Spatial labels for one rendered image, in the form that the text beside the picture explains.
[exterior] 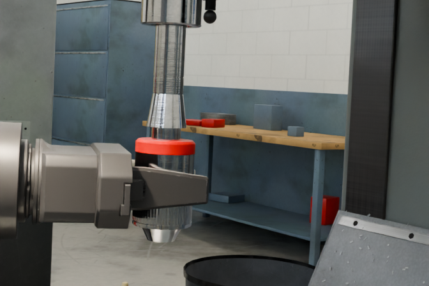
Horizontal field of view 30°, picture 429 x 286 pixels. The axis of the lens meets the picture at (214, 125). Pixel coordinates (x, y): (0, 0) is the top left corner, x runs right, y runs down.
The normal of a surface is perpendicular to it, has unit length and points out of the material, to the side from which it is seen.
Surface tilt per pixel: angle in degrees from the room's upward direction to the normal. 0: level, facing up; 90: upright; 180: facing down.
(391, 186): 90
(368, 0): 90
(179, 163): 90
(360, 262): 64
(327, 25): 90
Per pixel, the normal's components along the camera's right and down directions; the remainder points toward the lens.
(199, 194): 0.22, 0.06
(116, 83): 0.60, 0.07
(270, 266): -0.35, -0.04
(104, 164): 0.19, -0.66
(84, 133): -0.79, 0.00
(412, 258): -0.69, -0.45
